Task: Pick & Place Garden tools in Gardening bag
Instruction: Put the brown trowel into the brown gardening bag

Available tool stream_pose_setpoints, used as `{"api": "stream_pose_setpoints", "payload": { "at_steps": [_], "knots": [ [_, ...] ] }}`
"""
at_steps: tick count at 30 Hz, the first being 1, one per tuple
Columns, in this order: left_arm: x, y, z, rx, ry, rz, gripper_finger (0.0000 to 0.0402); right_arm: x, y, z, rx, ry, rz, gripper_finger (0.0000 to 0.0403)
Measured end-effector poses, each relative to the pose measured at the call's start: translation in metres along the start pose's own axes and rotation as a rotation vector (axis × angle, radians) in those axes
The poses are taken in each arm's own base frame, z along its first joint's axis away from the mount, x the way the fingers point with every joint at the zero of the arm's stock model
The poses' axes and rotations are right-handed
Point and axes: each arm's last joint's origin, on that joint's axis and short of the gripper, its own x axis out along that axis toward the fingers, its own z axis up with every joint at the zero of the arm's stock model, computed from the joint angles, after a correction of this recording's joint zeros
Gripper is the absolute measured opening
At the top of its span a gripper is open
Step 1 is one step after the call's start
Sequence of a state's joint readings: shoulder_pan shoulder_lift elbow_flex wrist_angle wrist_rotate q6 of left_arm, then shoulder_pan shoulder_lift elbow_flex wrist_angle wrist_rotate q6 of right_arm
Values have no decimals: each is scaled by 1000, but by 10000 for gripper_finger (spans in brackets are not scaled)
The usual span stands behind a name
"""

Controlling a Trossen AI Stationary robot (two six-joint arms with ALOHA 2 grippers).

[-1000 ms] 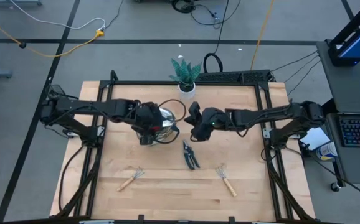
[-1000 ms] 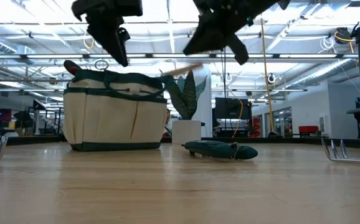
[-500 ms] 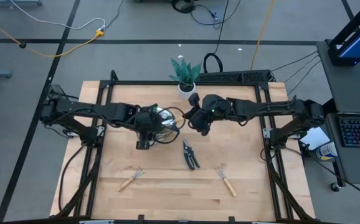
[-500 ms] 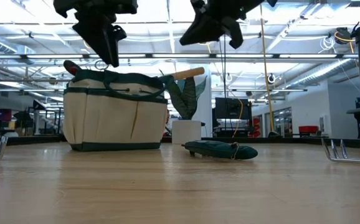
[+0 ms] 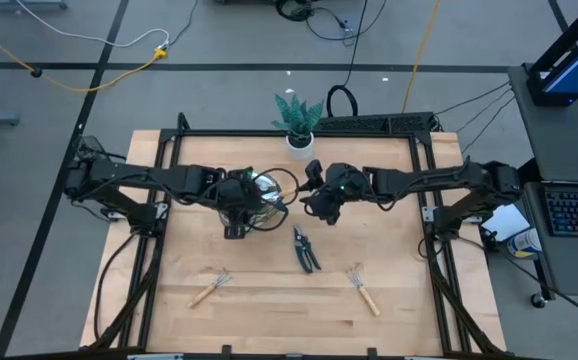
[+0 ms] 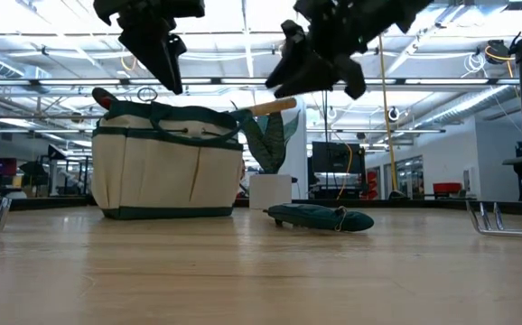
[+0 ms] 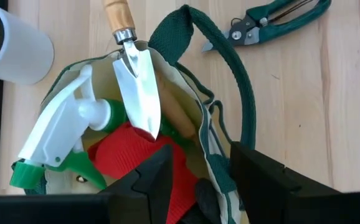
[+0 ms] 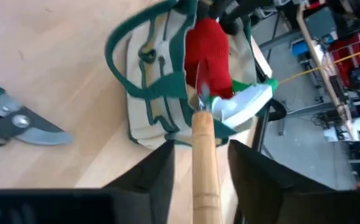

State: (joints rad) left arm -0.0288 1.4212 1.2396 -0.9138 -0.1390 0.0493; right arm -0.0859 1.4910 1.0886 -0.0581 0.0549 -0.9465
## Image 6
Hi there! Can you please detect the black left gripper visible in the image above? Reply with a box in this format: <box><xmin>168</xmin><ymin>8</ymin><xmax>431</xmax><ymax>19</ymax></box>
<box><xmin>92</xmin><ymin>0</ymin><xmax>206</xmax><ymax>97</ymax></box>

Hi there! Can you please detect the hanging black ring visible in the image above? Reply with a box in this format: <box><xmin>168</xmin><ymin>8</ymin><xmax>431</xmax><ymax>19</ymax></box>
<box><xmin>135</xmin><ymin>86</ymin><xmax>159</xmax><ymax>104</ymax></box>

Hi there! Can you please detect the purple lit screen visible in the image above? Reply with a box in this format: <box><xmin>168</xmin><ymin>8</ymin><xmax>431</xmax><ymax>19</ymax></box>
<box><xmin>0</xmin><ymin>157</ymin><xmax>19</xmax><ymax>178</ymax></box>

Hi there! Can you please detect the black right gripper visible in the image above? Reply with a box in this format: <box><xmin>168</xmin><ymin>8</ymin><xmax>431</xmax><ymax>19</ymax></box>
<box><xmin>264</xmin><ymin>0</ymin><xmax>388</xmax><ymax>101</ymax></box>

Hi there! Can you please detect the wide trowel wooden handle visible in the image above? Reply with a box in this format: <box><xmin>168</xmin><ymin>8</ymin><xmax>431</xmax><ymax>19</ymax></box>
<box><xmin>247</xmin><ymin>97</ymin><xmax>298</xmax><ymax>117</ymax></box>

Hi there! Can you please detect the cream canvas bag green trim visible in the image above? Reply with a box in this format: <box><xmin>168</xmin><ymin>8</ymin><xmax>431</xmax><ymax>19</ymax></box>
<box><xmin>89</xmin><ymin>99</ymin><xmax>245</xmax><ymax>221</ymax></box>

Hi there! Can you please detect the yellow hanging cable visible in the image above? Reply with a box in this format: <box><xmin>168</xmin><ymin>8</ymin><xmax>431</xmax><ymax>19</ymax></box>
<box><xmin>377</xmin><ymin>34</ymin><xmax>407</xmax><ymax>200</ymax></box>

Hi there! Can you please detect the black cable reel yellow cord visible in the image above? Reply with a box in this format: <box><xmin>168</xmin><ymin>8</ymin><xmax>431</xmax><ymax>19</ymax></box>
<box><xmin>483</xmin><ymin>38</ymin><xmax>516</xmax><ymax>65</ymax></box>

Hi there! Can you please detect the artificial plant in white pot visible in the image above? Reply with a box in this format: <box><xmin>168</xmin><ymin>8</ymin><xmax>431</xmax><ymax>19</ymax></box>
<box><xmin>229</xmin><ymin>107</ymin><xmax>301</xmax><ymax>210</ymax></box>

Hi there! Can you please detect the red bin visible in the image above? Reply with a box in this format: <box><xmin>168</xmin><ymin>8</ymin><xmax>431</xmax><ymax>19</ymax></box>
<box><xmin>432</xmin><ymin>181</ymin><xmax>463</xmax><ymax>199</ymax></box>

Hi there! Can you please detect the black screen on stand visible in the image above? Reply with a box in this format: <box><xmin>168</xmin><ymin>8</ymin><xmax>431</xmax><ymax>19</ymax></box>
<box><xmin>310</xmin><ymin>140</ymin><xmax>365</xmax><ymax>200</ymax></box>

